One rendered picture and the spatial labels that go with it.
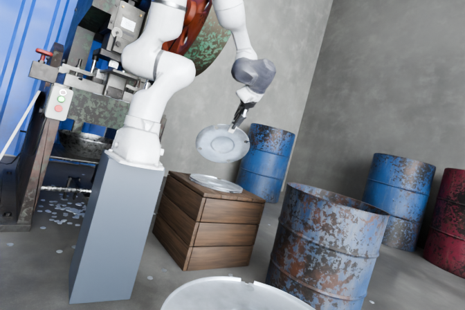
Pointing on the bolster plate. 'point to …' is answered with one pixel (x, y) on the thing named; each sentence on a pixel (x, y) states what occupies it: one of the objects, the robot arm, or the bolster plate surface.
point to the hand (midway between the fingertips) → (232, 126)
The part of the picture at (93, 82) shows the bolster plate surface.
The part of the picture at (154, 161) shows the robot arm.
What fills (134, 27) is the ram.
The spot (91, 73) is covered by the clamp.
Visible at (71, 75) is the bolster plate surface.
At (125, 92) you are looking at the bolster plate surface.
